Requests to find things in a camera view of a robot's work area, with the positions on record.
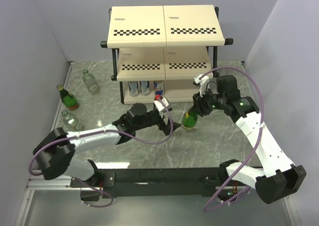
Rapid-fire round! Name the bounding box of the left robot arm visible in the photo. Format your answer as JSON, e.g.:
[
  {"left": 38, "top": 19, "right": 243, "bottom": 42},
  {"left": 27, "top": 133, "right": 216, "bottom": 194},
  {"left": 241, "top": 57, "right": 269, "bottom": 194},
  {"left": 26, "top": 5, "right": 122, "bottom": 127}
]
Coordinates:
[{"left": 32, "top": 101, "right": 181, "bottom": 187}]

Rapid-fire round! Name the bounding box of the green Perrier bottle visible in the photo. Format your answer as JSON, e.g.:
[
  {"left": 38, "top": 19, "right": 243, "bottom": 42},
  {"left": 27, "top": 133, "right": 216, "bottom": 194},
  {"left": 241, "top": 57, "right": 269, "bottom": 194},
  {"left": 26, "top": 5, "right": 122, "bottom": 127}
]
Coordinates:
[{"left": 181, "top": 108, "right": 198, "bottom": 130}]

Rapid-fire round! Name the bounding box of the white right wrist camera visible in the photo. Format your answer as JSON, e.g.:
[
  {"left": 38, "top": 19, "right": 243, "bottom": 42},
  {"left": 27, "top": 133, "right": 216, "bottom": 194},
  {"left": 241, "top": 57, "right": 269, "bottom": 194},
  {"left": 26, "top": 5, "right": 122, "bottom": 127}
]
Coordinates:
[{"left": 193, "top": 74, "right": 210, "bottom": 97}]

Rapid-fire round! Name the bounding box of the silver energy drink can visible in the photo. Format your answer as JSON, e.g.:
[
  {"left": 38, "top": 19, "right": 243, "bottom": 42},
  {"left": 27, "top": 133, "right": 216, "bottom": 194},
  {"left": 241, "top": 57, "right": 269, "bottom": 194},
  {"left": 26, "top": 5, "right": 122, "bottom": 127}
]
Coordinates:
[{"left": 140, "top": 81, "right": 151, "bottom": 96}]

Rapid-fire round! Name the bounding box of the green bottle left side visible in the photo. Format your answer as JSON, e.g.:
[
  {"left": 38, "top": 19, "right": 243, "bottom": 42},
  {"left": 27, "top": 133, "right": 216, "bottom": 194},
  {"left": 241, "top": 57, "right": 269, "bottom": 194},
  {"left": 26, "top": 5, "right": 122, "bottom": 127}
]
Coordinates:
[{"left": 56, "top": 84, "right": 79, "bottom": 111}]

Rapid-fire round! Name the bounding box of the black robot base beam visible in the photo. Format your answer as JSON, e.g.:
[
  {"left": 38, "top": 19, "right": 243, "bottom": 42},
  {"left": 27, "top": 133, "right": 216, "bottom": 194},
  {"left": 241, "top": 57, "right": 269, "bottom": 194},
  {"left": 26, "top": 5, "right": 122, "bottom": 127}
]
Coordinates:
[{"left": 69, "top": 167, "right": 250, "bottom": 199}]

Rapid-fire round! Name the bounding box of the blue energy drink can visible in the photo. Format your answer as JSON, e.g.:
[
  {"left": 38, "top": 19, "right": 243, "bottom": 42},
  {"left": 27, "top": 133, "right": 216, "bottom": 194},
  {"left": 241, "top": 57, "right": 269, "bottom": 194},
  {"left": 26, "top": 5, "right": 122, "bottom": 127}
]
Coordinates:
[{"left": 154, "top": 81, "right": 164, "bottom": 96}]

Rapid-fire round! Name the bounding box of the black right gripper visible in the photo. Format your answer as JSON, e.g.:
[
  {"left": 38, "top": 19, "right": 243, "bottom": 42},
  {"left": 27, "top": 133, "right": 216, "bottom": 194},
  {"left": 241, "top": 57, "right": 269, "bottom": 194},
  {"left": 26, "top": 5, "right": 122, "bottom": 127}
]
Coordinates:
[{"left": 190, "top": 86, "right": 226, "bottom": 117}]

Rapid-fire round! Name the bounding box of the clear glass bottle front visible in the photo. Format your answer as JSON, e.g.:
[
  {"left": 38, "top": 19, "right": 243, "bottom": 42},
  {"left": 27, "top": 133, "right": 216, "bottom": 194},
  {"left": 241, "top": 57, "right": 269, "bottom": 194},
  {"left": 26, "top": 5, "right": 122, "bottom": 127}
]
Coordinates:
[{"left": 61, "top": 111, "right": 84, "bottom": 131}]

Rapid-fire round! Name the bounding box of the aluminium frame rail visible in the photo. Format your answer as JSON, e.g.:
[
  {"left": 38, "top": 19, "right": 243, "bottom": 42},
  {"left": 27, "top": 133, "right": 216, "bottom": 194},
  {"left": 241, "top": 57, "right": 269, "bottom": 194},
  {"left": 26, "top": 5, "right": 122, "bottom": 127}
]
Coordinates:
[{"left": 24, "top": 168, "right": 260, "bottom": 194}]

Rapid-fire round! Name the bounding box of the clear glass bottle rear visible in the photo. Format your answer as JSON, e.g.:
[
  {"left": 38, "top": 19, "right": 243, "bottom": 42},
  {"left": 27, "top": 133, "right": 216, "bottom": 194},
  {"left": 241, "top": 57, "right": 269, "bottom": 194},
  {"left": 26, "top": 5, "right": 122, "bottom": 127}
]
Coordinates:
[{"left": 83, "top": 69, "right": 99, "bottom": 95}]

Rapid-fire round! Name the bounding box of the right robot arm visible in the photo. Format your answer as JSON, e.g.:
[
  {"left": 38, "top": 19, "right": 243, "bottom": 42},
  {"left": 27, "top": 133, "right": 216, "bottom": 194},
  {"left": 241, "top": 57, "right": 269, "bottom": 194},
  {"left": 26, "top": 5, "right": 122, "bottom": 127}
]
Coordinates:
[{"left": 192, "top": 74, "right": 307, "bottom": 204}]

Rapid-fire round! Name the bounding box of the clear glass bottle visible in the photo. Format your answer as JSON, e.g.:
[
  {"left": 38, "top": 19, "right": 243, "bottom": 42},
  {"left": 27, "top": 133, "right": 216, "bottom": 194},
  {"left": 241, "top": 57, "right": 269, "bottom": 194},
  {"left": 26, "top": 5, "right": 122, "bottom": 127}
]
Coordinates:
[
  {"left": 83, "top": 69, "right": 99, "bottom": 95},
  {"left": 61, "top": 111, "right": 84, "bottom": 131}
]

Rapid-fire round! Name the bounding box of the beige three-tier shelf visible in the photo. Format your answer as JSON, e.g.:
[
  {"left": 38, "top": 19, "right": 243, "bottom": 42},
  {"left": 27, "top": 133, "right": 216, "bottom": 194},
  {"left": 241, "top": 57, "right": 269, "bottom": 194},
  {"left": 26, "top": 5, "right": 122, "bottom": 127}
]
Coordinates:
[{"left": 101, "top": 5, "right": 233, "bottom": 104}]

